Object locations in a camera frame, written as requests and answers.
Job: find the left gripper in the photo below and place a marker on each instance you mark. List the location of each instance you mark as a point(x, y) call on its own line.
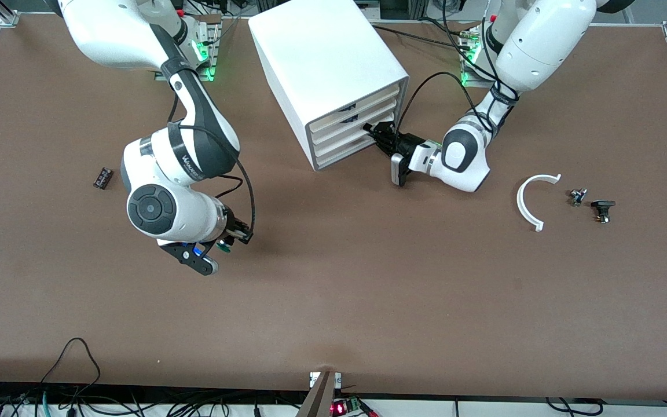
point(401, 143)

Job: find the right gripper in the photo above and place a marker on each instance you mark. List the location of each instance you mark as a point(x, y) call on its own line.
point(237, 228)

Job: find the green push button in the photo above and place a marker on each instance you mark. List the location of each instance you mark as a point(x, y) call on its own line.
point(224, 247)

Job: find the white cabinet drawer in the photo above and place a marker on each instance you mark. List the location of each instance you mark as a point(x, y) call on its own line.
point(333, 159)
point(380, 100)
point(333, 147)
point(380, 113)

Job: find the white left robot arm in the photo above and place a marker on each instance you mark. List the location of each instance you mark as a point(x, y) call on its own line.
point(542, 40)

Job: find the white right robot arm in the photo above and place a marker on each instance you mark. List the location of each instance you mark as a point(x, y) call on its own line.
point(154, 208)

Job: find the white drawer cabinet shell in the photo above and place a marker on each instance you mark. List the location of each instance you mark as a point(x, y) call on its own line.
point(322, 52)

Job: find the small black terminal block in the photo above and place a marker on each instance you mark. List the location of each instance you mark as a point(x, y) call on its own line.
point(103, 178)

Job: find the white curved plastic arc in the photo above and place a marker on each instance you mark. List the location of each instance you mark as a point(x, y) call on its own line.
point(520, 202)

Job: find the green board with red light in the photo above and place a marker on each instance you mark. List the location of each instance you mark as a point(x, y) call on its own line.
point(342, 409)

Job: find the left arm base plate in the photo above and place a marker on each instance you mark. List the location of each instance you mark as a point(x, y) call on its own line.
point(465, 78)

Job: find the white mount bracket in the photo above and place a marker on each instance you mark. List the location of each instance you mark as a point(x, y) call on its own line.
point(314, 379)

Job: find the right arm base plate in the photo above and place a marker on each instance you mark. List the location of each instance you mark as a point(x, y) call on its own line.
point(211, 58)

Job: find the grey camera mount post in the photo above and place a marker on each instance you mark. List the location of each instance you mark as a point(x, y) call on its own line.
point(322, 399)

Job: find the small metal switch part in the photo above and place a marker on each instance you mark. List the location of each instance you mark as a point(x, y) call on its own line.
point(576, 197)

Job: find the small black switch part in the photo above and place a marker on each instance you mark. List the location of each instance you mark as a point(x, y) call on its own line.
point(603, 207)

